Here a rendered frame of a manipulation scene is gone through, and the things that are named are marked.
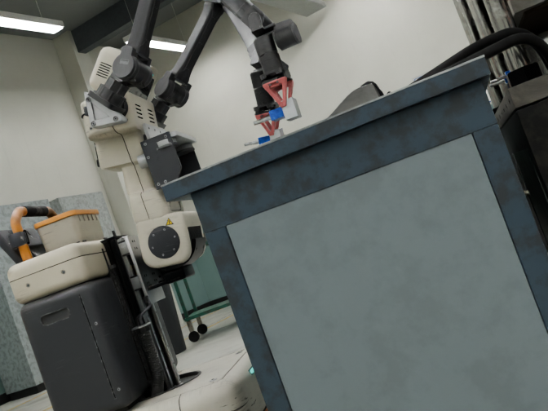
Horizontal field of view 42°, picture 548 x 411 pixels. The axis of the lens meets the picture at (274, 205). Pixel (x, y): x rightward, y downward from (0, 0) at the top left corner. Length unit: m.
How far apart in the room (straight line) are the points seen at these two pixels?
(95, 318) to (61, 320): 0.10
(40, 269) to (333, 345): 1.08
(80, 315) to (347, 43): 7.96
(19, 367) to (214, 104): 4.89
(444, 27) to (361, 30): 1.10
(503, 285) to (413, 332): 0.20
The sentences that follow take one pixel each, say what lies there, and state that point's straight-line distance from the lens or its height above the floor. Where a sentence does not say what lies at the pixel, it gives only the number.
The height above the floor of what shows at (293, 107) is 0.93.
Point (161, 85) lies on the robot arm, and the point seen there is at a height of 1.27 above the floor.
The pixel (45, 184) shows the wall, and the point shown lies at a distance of 9.28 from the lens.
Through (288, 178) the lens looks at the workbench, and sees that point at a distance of 1.45.
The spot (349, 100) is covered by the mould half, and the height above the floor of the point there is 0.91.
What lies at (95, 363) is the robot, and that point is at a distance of 2.23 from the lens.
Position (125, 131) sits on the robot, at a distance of 2.33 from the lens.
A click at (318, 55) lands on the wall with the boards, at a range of 9.95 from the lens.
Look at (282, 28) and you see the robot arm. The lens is 1.99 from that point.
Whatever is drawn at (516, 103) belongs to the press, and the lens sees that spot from 2.10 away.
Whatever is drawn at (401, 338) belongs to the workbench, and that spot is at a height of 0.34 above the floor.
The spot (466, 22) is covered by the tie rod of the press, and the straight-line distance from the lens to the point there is 3.36.
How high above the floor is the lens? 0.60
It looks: 3 degrees up
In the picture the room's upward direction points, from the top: 20 degrees counter-clockwise
